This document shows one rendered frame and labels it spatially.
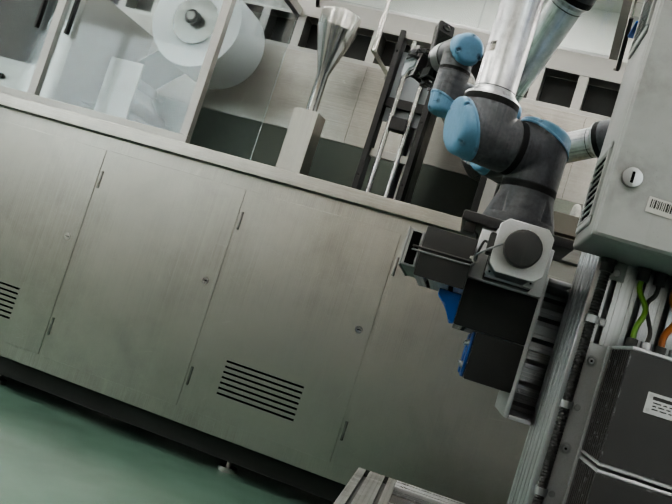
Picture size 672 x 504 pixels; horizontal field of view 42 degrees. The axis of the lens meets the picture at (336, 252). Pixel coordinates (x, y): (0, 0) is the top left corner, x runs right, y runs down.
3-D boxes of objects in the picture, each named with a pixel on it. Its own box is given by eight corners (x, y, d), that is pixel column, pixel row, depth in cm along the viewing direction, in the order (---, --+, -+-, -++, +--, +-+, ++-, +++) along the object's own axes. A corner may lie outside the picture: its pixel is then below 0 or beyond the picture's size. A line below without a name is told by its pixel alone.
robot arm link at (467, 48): (450, 59, 198) (461, 24, 198) (430, 68, 208) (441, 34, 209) (480, 72, 200) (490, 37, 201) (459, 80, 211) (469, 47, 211)
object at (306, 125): (261, 177, 293) (312, 19, 296) (274, 186, 306) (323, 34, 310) (299, 188, 289) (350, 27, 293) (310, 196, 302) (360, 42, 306)
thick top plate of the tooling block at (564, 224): (526, 224, 261) (532, 204, 262) (531, 244, 300) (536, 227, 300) (580, 238, 257) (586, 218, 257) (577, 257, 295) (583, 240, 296)
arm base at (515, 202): (555, 238, 172) (570, 190, 173) (481, 216, 174) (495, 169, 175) (547, 246, 187) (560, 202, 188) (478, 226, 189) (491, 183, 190)
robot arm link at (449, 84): (475, 123, 202) (489, 79, 203) (433, 106, 199) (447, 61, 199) (460, 127, 210) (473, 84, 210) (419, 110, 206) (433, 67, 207)
